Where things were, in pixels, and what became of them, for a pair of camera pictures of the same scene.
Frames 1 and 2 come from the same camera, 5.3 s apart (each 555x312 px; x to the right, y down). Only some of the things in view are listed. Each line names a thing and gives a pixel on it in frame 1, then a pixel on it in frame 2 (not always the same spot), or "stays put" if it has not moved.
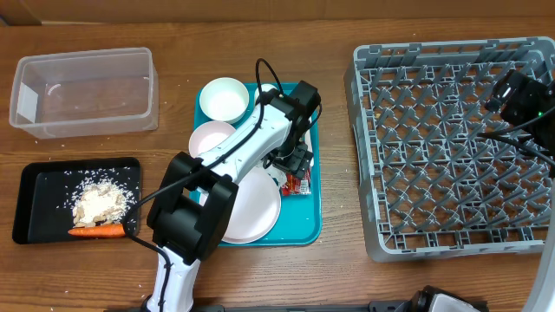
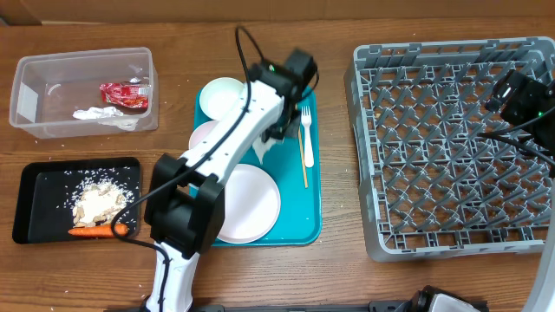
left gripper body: [291, 157] to [286, 127]
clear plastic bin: [85, 93] stays put
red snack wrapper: [296, 185] to [128, 94]
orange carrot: [101, 230] stays put
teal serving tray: [300, 219] stays put
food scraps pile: [99, 196] stays put
